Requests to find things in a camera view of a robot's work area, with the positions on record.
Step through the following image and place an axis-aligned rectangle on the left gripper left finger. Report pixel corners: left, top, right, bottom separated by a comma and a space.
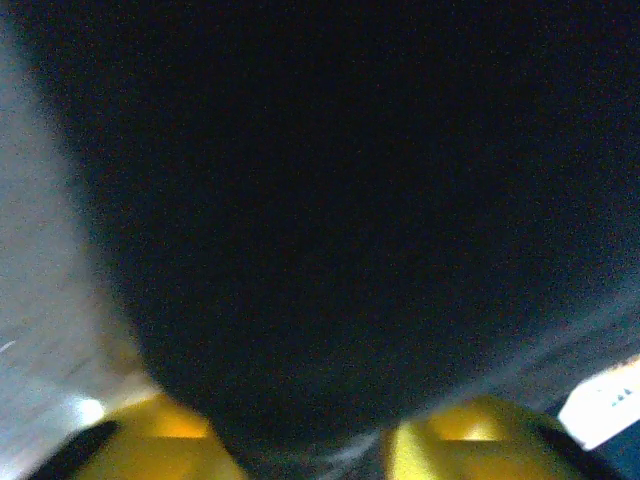
42, 393, 250, 480

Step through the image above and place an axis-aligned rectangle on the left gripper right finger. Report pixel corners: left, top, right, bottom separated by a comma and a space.
378, 393, 625, 480

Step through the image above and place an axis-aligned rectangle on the black t-shirt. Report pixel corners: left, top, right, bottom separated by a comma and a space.
9, 0, 640, 464

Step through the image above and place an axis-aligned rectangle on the white plastic laundry basket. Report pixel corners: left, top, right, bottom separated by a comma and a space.
556, 352, 640, 452

